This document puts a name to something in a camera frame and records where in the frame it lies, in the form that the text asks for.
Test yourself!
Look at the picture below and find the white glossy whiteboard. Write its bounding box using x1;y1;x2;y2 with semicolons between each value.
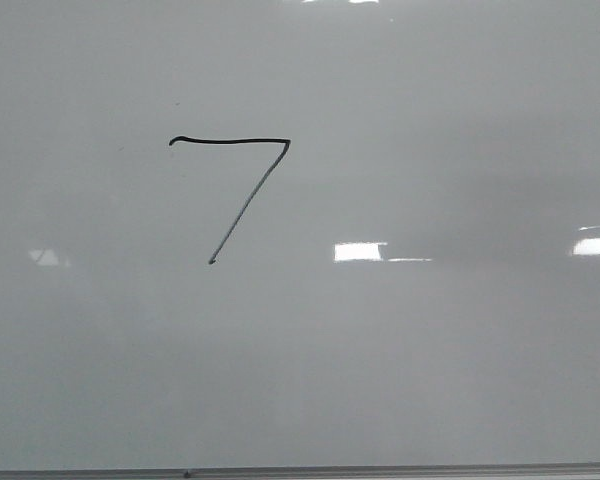
0;1;600;470

